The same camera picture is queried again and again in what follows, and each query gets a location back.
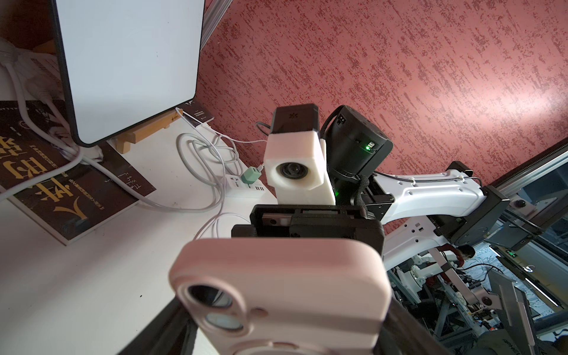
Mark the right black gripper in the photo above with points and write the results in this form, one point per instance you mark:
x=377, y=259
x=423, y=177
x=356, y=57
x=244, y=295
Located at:
x=312, y=221

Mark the white light panel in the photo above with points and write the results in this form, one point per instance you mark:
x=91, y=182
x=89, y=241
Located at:
x=124, y=62

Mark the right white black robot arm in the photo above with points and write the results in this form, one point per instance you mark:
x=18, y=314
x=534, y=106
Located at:
x=418, y=212

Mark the black book gold lettering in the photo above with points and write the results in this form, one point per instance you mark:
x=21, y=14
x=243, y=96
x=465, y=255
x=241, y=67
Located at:
x=72, y=204

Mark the small black booklet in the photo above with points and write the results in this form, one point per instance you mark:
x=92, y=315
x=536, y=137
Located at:
x=196, y=113

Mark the wooden panel stand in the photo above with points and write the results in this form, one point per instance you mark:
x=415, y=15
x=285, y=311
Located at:
x=124, y=141

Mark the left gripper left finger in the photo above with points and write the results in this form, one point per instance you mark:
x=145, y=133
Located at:
x=173, y=331

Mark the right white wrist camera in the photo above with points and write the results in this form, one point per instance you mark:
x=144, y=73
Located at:
x=295, y=158

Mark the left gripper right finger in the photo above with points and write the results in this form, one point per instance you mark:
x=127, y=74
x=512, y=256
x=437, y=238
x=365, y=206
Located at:
x=401, y=333

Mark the white power strip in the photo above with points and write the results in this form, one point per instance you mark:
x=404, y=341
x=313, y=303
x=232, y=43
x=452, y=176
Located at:
x=256, y=193

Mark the green charger plug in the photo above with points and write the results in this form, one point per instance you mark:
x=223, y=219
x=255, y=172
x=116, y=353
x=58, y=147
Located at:
x=251, y=175

